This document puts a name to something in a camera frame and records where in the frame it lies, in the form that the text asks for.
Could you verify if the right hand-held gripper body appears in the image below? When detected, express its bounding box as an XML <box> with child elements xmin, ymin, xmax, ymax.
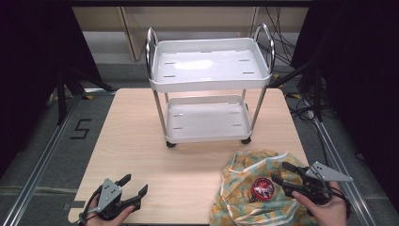
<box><xmin>291</xmin><ymin>160</ymin><xmax>354</xmax><ymax>205</ymax></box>

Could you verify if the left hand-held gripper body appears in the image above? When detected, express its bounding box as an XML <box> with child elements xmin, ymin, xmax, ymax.
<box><xmin>94</xmin><ymin>177</ymin><xmax>141</xmax><ymax>220</ymax></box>

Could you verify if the red round can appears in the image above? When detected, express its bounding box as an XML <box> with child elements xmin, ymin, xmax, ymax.
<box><xmin>249</xmin><ymin>176</ymin><xmax>276</xmax><ymax>202</ymax></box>

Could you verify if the yellow patterned cloth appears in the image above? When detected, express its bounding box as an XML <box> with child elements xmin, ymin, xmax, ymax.
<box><xmin>210</xmin><ymin>149</ymin><xmax>318</xmax><ymax>226</ymax></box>

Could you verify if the white two-tier trolley cart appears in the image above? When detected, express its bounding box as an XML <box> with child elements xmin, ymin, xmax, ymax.
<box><xmin>145</xmin><ymin>22</ymin><xmax>277</xmax><ymax>149</ymax></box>

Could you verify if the person's left hand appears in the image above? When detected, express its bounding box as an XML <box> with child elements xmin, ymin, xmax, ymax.
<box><xmin>84</xmin><ymin>193</ymin><xmax>136</xmax><ymax>226</ymax></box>

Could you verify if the person's right hand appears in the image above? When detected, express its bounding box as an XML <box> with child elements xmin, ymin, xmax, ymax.
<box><xmin>291</xmin><ymin>181</ymin><xmax>350</xmax><ymax>226</ymax></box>

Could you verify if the black metal stand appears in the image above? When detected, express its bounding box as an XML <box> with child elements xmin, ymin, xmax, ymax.
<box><xmin>56</xmin><ymin>65</ymin><xmax>115</xmax><ymax>126</ymax></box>
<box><xmin>268</xmin><ymin>57</ymin><xmax>325</xmax><ymax>122</ymax></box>

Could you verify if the dark curtain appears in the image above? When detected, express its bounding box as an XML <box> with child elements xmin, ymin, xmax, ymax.
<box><xmin>291</xmin><ymin>0</ymin><xmax>399</xmax><ymax>205</ymax></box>
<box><xmin>0</xmin><ymin>0</ymin><xmax>103</xmax><ymax>177</ymax></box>

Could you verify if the light wooden cabinet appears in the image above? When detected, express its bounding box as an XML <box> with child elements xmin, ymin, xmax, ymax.
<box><xmin>71</xmin><ymin>6</ymin><xmax>311</xmax><ymax>63</ymax></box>

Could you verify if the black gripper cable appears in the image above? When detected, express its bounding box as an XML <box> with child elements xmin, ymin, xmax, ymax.
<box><xmin>327</xmin><ymin>187</ymin><xmax>352</xmax><ymax>218</ymax></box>
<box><xmin>77</xmin><ymin>185</ymin><xmax>105</xmax><ymax>226</ymax></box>

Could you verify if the aluminium floor rail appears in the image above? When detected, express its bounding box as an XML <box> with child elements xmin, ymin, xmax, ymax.
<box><xmin>311</xmin><ymin>117</ymin><xmax>379</xmax><ymax>226</ymax></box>
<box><xmin>0</xmin><ymin>89</ymin><xmax>85</xmax><ymax>226</ymax></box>

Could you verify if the bundle of black floor cables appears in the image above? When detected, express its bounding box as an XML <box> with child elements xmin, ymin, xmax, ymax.
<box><xmin>262</xmin><ymin>6</ymin><xmax>334</xmax><ymax>121</ymax></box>

